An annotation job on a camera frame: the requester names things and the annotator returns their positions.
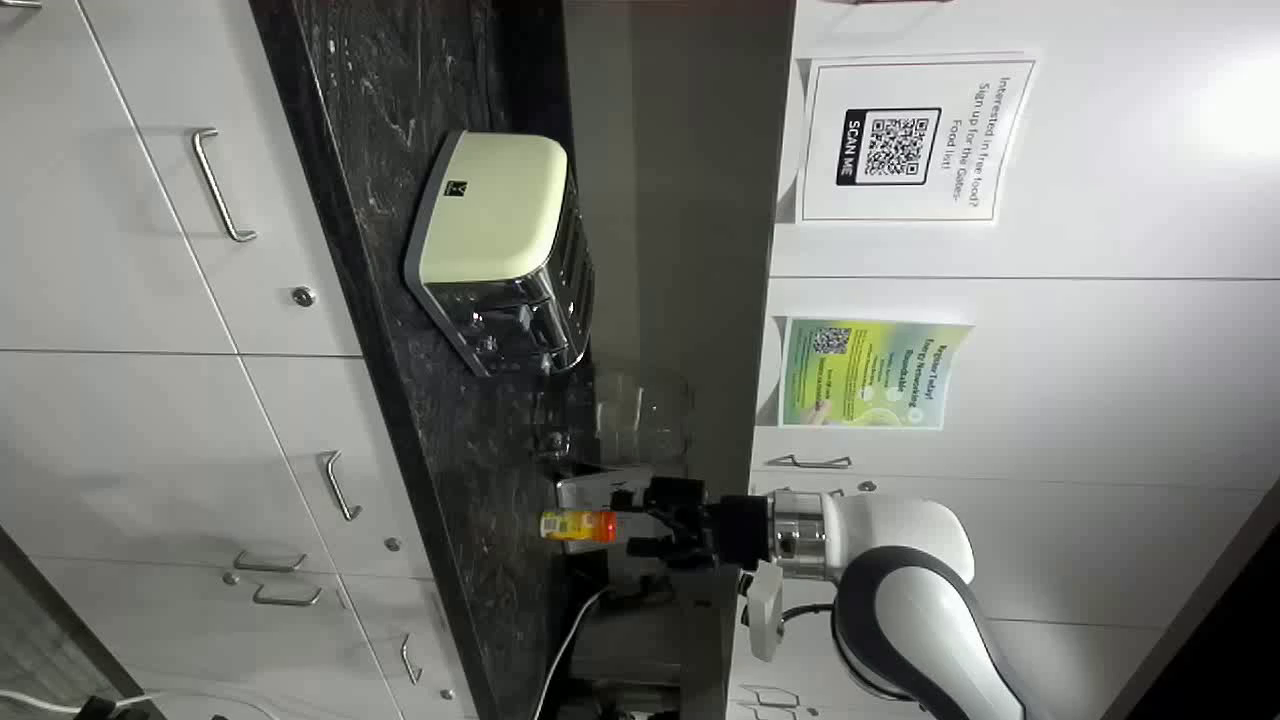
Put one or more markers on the QR code paper sign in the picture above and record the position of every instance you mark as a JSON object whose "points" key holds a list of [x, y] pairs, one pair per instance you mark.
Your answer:
{"points": [[912, 138]]}

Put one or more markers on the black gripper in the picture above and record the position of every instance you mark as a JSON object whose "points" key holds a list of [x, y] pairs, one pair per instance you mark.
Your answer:
{"points": [[695, 523]]}

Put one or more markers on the green paper poster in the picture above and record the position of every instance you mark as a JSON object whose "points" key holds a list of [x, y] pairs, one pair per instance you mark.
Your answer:
{"points": [[870, 375]]}

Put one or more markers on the round silver cabinet knob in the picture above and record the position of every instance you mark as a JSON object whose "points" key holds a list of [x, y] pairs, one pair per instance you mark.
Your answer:
{"points": [[300, 296], [389, 546]]}

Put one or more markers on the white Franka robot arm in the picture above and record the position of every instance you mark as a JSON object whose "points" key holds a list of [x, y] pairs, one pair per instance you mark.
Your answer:
{"points": [[921, 627]]}

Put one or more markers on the cream and chrome toaster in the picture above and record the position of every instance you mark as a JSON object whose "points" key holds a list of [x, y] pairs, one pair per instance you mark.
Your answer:
{"points": [[497, 227]]}

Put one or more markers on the orange and yellow small object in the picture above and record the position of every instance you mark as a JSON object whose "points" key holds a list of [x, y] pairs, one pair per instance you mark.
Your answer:
{"points": [[579, 525]]}

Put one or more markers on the clear drinking glass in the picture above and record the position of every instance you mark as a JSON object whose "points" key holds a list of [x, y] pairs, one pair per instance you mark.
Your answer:
{"points": [[644, 415]]}

